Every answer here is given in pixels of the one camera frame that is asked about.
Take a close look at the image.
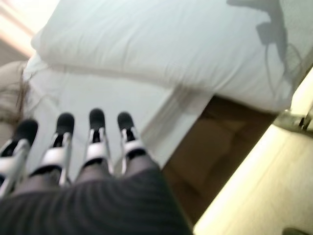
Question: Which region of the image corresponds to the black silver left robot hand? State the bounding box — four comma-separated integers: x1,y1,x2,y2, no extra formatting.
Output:
0,108,194,235

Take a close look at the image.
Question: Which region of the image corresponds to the white duvet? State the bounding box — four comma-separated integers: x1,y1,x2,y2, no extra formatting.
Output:
30,0,303,114

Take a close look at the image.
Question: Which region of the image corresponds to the small beige pillow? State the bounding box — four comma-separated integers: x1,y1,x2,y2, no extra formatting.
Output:
0,60,27,84

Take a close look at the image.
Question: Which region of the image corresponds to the white fitted bed sheet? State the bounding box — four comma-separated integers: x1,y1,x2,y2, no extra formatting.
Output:
24,52,212,183

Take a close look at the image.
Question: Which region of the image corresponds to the grey woven fringed cushion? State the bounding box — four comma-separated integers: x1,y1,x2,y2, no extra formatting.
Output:
0,70,34,123

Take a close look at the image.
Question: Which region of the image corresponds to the brown upholstered bed frame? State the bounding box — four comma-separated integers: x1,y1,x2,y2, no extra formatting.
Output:
160,94,286,227

